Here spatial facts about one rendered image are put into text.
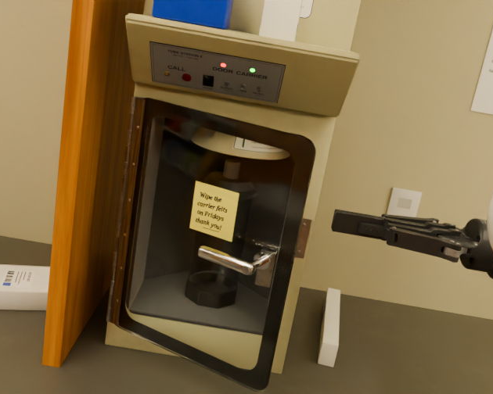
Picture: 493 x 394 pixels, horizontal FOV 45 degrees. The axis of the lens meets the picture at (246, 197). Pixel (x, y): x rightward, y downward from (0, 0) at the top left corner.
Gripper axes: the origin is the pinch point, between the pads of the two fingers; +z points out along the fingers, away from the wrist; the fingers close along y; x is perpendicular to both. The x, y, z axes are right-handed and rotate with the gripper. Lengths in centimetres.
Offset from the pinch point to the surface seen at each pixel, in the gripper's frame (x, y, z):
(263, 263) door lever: 7.3, 2.8, 12.5
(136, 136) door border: -5.4, -9.2, 35.1
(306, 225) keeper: 4.9, -11.1, 5.8
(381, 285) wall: 30, -55, -21
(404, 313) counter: 33, -46, -25
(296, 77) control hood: -18.9, -3.2, 12.5
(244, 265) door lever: 6.9, 6.0, 15.2
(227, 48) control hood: -21.3, -0.8, 22.6
